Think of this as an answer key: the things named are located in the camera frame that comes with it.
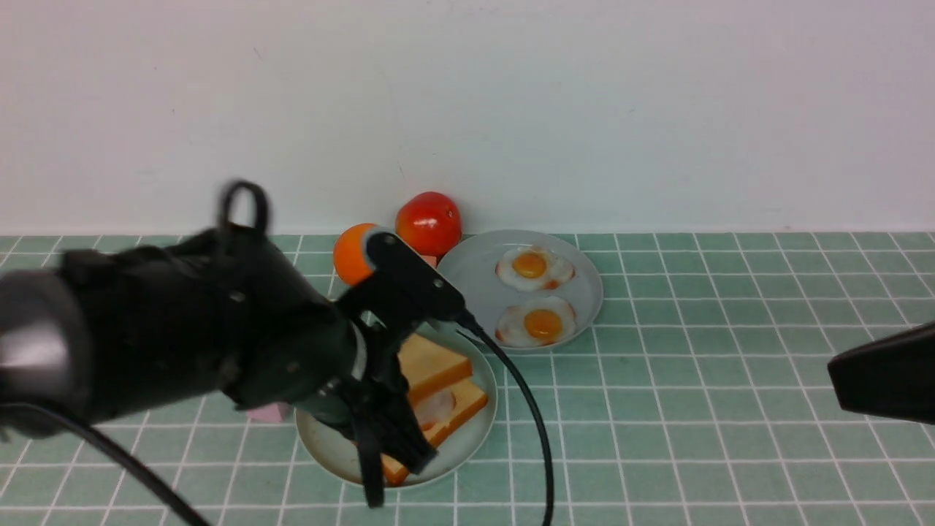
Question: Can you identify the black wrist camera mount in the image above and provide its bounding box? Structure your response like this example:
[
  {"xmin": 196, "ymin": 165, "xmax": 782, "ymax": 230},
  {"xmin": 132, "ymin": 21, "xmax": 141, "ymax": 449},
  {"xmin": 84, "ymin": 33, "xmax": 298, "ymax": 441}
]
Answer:
[{"xmin": 337, "ymin": 227, "xmax": 468, "ymax": 346}]

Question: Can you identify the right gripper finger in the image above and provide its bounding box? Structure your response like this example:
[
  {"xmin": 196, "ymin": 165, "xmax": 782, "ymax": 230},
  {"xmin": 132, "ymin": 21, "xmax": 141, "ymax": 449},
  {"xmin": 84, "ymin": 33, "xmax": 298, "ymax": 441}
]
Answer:
[{"xmin": 827, "ymin": 321, "xmax": 934, "ymax": 425}]

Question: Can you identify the mint green plate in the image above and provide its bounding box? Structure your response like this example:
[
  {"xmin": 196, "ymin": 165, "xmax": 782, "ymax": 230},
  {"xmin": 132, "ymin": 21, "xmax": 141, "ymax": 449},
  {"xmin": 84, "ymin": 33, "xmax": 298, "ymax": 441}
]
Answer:
[{"xmin": 295, "ymin": 324, "xmax": 500, "ymax": 487}]

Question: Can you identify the red tomato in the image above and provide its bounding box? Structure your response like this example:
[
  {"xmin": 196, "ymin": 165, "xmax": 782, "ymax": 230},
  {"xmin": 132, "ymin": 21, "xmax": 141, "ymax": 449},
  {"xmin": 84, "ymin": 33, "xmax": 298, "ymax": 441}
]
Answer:
[{"xmin": 395, "ymin": 192, "xmax": 463, "ymax": 259}]

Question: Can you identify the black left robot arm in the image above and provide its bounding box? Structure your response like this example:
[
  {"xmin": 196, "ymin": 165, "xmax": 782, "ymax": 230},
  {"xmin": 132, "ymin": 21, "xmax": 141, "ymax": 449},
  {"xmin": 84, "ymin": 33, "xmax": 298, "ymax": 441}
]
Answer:
[{"xmin": 2, "ymin": 227, "xmax": 435, "ymax": 473}]

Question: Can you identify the fried egg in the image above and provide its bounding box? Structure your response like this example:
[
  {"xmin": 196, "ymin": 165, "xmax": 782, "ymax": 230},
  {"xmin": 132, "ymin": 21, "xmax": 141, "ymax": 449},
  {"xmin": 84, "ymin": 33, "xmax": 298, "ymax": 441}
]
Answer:
[
  {"xmin": 412, "ymin": 387, "xmax": 457, "ymax": 432},
  {"xmin": 495, "ymin": 246, "xmax": 576, "ymax": 292},
  {"xmin": 495, "ymin": 296, "xmax": 578, "ymax": 348}
]

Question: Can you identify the black camera cable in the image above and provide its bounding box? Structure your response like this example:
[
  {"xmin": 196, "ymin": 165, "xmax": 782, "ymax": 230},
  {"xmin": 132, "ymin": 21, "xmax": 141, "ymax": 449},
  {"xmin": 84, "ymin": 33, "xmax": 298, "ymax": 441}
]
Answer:
[{"xmin": 0, "ymin": 180, "xmax": 556, "ymax": 526}]

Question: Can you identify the grey plate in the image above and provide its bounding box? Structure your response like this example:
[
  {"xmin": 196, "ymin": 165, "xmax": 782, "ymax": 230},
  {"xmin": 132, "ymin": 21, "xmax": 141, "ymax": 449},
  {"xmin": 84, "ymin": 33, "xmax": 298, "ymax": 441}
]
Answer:
[{"xmin": 438, "ymin": 229, "xmax": 604, "ymax": 351}]

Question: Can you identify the orange fruit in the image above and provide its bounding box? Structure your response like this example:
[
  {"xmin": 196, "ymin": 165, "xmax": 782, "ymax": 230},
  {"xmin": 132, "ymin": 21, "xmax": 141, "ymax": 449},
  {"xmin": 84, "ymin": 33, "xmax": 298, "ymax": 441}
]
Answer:
[{"xmin": 332, "ymin": 223, "xmax": 377, "ymax": 287}]

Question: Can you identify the toast slice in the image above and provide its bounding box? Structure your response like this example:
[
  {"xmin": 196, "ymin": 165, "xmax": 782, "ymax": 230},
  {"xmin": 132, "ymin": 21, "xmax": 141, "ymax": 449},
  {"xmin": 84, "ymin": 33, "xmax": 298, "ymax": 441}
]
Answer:
[
  {"xmin": 398, "ymin": 334, "xmax": 473, "ymax": 407},
  {"xmin": 416, "ymin": 379, "xmax": 489, "ymax": 449}
]

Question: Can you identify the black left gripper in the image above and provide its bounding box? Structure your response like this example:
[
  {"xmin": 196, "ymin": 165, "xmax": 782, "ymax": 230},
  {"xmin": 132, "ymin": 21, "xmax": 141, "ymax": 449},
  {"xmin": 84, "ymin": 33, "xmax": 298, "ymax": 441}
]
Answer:
[{"xmin": 234, "ymin": 300, "xmax": 437, "ymax": 509}]

